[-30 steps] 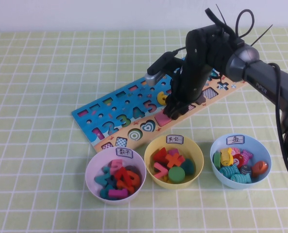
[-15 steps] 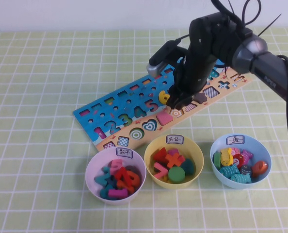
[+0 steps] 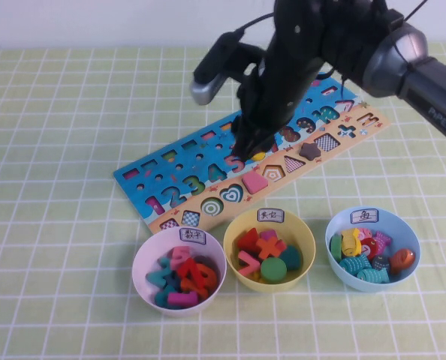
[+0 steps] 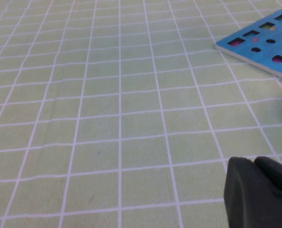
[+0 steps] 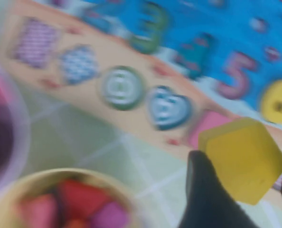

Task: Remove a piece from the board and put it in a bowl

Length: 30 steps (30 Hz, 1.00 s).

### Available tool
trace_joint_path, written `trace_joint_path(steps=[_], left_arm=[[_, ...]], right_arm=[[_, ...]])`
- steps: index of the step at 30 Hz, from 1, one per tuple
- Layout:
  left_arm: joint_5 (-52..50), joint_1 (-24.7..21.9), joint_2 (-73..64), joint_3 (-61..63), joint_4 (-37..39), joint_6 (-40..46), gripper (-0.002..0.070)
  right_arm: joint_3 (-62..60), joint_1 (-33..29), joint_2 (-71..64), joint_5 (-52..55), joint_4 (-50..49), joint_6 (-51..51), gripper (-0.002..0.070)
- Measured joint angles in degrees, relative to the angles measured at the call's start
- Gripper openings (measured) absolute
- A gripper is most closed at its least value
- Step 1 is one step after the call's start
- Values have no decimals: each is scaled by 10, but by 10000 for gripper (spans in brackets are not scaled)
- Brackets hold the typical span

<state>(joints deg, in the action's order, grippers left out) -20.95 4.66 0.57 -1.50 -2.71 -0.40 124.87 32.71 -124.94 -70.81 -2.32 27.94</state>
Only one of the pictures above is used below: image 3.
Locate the dark blue wooden fish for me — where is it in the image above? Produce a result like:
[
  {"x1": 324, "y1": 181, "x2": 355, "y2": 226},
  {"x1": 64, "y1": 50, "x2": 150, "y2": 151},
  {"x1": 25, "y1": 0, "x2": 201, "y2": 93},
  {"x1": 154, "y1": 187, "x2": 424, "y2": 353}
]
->
[{"x1": 371, "y1": 255, "x2": 390, "y2": 272}]

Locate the teal wooden number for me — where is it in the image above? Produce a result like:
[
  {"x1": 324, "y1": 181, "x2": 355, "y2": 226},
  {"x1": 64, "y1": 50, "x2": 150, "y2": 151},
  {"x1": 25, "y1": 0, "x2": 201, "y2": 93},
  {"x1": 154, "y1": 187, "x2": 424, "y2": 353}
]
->
[{"x1": 145, "y1": 257, "x2": 176, "y2": 290}]

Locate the red wooden fish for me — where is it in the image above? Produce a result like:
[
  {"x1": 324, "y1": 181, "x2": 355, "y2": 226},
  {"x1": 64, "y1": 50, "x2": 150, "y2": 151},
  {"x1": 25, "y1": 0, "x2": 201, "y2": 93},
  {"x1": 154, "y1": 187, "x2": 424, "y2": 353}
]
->
[{"x1": 359, "y1": 241, "x2": 378, "y2": 260}]

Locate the yellow plastic bowl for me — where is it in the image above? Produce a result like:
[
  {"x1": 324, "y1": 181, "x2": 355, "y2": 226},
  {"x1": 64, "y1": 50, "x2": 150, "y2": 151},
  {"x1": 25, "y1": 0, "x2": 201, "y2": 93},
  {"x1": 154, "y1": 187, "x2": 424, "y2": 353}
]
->
[{"x1": 222, "y1": 208, "x2": 316, "y2": 293}]

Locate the pink wooden square piece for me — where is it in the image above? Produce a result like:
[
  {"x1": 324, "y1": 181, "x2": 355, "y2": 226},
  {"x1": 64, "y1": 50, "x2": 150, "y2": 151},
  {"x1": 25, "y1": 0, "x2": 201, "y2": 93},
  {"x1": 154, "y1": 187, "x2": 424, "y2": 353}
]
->
[{"x1": 242, "y1": 172, "x2": 269, "y2": 193}]

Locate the grey and black wrist camera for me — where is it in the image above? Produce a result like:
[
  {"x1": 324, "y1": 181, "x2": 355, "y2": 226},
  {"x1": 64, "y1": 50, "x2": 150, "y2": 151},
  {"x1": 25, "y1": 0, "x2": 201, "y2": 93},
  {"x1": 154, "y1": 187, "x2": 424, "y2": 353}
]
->
[{"x1": 190, "y1": 31, "x2": 264, "y2": 107}]

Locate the teal wooden semicircle piece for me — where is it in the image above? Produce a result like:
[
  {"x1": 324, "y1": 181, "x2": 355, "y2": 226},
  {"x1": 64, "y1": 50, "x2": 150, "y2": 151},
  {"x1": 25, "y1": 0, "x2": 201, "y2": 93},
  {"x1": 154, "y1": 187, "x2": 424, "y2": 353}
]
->
[{"x1": 279, "y1": 245, "x2": 303, "y2": 272}]

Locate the red wooden number four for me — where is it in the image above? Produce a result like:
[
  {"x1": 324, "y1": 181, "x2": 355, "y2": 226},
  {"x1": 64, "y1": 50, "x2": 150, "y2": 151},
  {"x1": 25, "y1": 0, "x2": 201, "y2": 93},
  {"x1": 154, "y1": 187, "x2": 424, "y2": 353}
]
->
[{"x1": 176, "y1": 257, "x2": 203, "y2": 289}]

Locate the orange wooden fish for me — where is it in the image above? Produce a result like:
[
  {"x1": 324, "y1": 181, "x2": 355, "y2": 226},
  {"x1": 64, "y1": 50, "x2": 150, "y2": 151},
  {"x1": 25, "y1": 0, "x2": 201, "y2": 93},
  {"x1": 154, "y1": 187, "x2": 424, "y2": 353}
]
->
[{"x1": 388, "y1": 247, "x2": 417, "y2": 275}]

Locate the brown wooden star piece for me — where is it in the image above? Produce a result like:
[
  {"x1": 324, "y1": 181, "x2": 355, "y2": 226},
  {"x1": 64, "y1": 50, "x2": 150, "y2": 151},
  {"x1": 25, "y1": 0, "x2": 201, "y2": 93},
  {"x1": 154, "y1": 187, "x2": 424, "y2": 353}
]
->
[{"x1": 298, "y1": 141, "x2": 322, "y2": 160}]

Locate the teal striped wooden fish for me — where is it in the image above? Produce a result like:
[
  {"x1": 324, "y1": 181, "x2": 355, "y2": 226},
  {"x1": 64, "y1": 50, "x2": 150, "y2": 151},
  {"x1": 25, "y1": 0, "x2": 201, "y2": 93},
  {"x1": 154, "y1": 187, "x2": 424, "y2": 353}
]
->
[
  {"x1": 357, "y1": 267, "x2": 390, "y2": 286},
  {"x1": 339, "y1": 253, "x2": 372, "y2": 276}
]

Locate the orange wooden number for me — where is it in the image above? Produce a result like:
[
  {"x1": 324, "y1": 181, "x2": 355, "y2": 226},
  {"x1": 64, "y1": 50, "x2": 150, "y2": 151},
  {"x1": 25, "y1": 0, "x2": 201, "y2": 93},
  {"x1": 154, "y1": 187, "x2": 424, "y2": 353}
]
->
[{"x1": 181, "y1": 263, "x2": 218, "y2": 299}]

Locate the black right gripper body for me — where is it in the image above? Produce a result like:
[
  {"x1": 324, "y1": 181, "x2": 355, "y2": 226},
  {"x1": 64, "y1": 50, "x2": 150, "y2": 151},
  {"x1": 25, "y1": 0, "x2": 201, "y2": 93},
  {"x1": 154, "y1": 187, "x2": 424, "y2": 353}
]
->
[{"x1": 237, "y1": 0, "x2": 326, "y2": 133}]

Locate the green wooden fish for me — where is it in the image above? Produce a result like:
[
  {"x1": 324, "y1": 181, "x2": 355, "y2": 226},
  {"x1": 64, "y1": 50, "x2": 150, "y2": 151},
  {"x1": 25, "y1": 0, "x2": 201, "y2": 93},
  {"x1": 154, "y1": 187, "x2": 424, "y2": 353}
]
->
[{"x1": 329, "y1": 234, "x2": 343, "y2": 263}]

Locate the black cable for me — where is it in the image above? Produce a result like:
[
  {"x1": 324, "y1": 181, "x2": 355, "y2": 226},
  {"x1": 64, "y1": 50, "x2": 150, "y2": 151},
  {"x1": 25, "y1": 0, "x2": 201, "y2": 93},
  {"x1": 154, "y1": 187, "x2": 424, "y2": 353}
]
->
[
  {"x1": 401, "y1": 0, "x2": 431, "y2": 24},
  {"x1": 232, "y1": 13, "x2": 276, "y2": 38}
]

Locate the blue wooden number puzzle board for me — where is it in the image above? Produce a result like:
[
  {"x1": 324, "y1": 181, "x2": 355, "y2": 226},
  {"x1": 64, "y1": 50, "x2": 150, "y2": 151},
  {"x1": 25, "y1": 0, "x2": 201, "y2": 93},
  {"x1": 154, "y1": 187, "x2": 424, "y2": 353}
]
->
[{"x1": 113, "y1": 73, "x2": 392, "y2": 236}]

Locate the orange wooden plus sign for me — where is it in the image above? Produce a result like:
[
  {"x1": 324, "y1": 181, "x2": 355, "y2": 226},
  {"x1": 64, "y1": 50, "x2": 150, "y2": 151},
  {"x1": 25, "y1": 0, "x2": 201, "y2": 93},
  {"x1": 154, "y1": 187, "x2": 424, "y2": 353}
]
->
[{"x1": 255, "y1": 236, "x2": 286, "y2": 260}]

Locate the magenta wooden fish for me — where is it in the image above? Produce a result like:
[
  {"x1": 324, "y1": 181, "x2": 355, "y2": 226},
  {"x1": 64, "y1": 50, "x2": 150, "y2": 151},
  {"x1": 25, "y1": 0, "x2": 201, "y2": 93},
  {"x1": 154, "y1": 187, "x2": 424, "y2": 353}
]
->
[{"x1": 372, "y1": 230, "x2": 393, "y2": 251}]

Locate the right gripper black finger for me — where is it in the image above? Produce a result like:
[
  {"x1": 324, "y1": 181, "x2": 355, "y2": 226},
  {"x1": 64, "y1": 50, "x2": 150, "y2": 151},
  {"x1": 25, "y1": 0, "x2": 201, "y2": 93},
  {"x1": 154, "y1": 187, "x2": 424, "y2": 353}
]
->
[
  {"x1": 255, "y1": 126, "x2": 279, "y2": 154},
  {"x1": 231, "y1": 118, "x2": 257, "y2": 158}
]

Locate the green checked tablecloth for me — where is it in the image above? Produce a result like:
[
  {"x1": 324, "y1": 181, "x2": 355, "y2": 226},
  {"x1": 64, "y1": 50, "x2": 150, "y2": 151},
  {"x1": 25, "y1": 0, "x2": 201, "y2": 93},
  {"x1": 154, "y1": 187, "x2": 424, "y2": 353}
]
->
[{"x1": 0, "y1": 43, "x2": 446, "y2": 360}]

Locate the pink wooden greater-than sign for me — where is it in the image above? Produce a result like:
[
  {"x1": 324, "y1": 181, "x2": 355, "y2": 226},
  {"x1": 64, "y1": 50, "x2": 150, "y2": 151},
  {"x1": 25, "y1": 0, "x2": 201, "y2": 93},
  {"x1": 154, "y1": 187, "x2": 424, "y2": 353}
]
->
[{"x1": 237, "y1": 250, "x2": 262, "y2": 277}]

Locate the red wooden triangle piece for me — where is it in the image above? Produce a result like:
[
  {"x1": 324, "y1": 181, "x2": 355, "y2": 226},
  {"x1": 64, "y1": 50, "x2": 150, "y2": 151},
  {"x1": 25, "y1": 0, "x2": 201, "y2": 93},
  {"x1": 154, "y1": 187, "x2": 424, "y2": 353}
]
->
[{"x1": 237, "y1": 227, "x2": 261, "y2": 251}]

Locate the magenta wooden number one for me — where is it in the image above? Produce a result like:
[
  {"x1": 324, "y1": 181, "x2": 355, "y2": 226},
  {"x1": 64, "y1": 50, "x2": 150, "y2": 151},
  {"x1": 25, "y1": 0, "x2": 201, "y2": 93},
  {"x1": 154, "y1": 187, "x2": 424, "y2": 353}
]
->
[{"x1": 167, "y1": 291, "x2": 199, "y2": 308}]

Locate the green wooden circle piece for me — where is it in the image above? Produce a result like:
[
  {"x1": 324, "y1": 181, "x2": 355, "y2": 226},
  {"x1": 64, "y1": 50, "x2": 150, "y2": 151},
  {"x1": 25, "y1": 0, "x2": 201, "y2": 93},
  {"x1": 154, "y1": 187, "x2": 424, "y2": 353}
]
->
[{"x1": 260, "y1": 257, "x2": 288, "y2": 284}]

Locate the yellow wooden fish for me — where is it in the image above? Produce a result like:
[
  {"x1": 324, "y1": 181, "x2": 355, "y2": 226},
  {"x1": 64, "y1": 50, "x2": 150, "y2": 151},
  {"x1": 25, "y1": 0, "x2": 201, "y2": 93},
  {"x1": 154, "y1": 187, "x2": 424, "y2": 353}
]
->
[{"x1": 341, "y1": 228, "x2": 361, "y2": 257}]

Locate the pink plastic bowl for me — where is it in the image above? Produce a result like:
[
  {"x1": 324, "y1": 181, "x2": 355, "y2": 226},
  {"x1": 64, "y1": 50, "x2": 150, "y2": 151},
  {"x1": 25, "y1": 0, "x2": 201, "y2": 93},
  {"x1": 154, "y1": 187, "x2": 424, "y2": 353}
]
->
[{"x1": 131, "y1": 226, "x2": 228, "y2": 319}]

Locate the white paper label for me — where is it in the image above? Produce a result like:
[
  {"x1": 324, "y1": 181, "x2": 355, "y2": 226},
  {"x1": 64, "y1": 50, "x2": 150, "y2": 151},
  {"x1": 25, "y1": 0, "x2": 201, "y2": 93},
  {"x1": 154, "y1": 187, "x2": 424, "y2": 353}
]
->
[
  {"x1": 179, "y1": 227, "x2": 207, "y2": 245},
  {"x1": 350, "y1": 207, "x2": 380, "y2": 225},
  {"x1": 258, "y1": 208, "x2": 286, "y2": 224}
]

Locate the light blue plastic bowl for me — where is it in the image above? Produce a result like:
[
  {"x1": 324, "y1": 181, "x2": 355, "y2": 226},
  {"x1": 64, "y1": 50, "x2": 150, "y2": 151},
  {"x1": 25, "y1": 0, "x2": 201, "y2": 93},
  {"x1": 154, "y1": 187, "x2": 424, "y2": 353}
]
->
[{"x1": 324, "y1": 205, "x2": 421, "y2": 293}]

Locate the pink wooden number five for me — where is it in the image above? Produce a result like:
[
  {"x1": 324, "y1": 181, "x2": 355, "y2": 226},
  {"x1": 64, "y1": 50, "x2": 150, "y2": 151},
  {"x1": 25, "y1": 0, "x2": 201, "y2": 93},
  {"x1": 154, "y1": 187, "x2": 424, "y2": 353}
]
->
[{"x1": 170, "y1": 246, "x2": 191, "y2": 269}]

